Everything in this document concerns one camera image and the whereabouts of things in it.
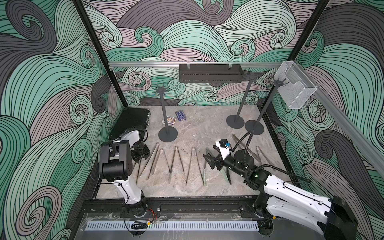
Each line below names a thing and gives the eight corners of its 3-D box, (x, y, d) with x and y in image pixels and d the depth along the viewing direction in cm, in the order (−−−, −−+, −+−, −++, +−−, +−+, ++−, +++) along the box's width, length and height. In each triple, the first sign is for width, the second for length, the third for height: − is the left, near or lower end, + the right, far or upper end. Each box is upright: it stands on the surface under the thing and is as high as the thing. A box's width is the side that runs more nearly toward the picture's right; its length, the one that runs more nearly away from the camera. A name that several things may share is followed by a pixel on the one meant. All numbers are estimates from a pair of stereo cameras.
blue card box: (179, 121, 113) (179, 120, 112) (175, 113, 119) (175, 111, 117) (186, 120, 114) (186, 118, 113) (182, 111, 120) (182, 109, 119)
